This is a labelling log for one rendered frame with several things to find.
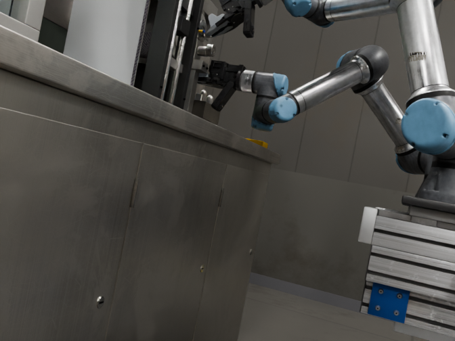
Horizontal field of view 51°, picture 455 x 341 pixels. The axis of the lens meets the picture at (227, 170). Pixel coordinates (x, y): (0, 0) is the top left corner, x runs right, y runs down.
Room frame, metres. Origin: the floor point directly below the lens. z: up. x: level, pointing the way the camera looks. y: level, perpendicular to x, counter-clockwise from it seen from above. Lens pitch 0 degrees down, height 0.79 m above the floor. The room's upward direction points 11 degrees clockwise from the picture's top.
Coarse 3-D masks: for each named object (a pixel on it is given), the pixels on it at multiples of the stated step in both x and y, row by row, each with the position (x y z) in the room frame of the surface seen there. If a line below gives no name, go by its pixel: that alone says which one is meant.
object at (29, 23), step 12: (24, 0) 0.64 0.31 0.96; (36, 0) 0.64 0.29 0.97; (0, 12) 0.59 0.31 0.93; (24, 12) 0.64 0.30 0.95; (36, 12) 0.65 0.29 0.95; (0, 24) 0.60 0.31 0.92; (12, 24) 0.61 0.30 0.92; (24, 24) 0.63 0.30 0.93; (36, 24) 0.65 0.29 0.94; (24, 36) 0.64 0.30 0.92; (36, 36) 0.66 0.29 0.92
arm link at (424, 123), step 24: (408, 0) 1.17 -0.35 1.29; (432, 0) 1.18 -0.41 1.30; (408, 24) 1.16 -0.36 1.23; (432, 24) 1.15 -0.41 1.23; (408, 48) 1.16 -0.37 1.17; (432, 48) 1.13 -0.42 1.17; (408, 72) 1.16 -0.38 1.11; (432, 72) 1.11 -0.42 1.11; (432, 96) 1.08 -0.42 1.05; (408, 120) 1.10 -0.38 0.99; (432, 120) 1.06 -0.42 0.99; (432, 144) 1.06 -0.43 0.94
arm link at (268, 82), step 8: (256, 72) 1.61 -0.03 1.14; (264, 72) 1.60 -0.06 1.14; (256, 80) 1.59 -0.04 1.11; (264, 80) 1.58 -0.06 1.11; (272, 80) 1.57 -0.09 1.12; (280, 80) 1.57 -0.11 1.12; (256, 88) 1.60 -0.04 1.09; (264, 88) 1.58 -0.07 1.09; (272, 88) 1.57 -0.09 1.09; (280, 88) 1.57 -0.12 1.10; (272, 96) 1.58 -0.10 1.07
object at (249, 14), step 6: (246, 6) 1.59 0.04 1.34; (252, 6) 1.59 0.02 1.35; (246, 12) 1.59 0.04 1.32; (252, 12) 1.59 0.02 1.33; (246, 18) 1.58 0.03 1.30; (252, 18) 1.60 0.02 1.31; (246, 24) 1.58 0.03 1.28; (252, 24) 1.60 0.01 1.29; (246, 30) 1.58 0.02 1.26; (252, 30) 1.58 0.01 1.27; (246, 36) 1.60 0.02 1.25; (252, 36) 1.60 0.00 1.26
